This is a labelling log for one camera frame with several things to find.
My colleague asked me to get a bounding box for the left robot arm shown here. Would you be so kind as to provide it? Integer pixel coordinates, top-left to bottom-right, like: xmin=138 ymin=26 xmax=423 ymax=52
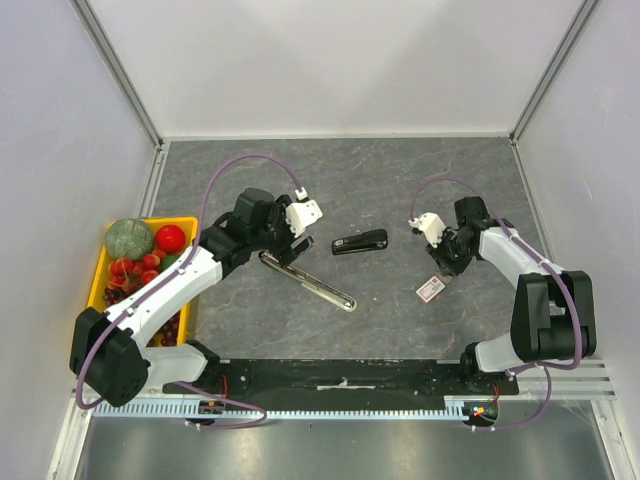
xmin=69 ymin=188 xmax=322 ymax=407

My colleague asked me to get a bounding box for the green avocado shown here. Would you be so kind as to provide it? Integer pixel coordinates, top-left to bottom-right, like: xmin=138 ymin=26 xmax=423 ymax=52
xmin=160 ymin=254 xmax=180 ymax=271

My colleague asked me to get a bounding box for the red cherry tomato cluster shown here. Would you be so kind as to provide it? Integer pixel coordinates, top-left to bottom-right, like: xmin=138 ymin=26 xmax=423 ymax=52
xmin=107 ymin=257 xmax=144 ymax=293

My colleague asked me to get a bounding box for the silver and black stapler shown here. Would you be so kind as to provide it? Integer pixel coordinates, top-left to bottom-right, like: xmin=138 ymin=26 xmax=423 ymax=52
xmin=258 ymin=251 xmax=358 ymax=312

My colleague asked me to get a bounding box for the green striped melon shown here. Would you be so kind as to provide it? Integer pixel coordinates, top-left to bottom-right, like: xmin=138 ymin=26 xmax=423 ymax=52
xmin=104 ymin=218 xmax=154 ymax=261

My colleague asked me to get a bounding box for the peach fruit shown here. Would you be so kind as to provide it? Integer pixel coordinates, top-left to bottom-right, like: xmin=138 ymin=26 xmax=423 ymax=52
xmin=141 ymin=249 xmax=166 ymax=284

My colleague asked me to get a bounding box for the red apple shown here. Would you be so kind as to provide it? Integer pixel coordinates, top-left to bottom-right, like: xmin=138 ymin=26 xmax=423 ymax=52
xmin=155 ymin=224 xmax=187 ymax=254

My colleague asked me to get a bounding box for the grey cable duct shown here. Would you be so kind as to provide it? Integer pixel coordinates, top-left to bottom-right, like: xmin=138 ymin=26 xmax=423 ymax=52
xmin=93 ymin=396 xmax=478 ymax=421

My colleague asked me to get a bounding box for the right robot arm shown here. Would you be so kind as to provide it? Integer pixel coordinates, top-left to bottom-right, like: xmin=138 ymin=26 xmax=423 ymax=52
xmin=412 ymin=197 xmax=597 ymax=394

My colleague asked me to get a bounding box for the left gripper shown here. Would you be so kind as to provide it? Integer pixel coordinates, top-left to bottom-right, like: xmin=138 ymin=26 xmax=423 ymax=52
xmin=250 ymin=195 xmax=314 ymax=268

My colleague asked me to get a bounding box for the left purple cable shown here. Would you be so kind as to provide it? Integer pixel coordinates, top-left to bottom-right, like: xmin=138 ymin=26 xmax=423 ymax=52
xmin=75 ymin=152 xmax=307 ymax=431

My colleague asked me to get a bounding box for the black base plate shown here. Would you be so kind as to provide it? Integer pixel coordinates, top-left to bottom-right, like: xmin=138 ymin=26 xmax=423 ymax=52
xmin=190 ymin=359 xmax=519 ymax=398

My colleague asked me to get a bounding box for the red white staple box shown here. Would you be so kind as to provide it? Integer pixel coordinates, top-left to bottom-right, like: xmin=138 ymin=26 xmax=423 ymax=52
xmin=416 ymin=272 xmax=454 ymax=304

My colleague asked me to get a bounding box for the purple grape bunch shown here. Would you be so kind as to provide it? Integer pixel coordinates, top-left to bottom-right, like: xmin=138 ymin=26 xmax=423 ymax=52
xmin=103 ymin=287 xmax=180 ymax=347

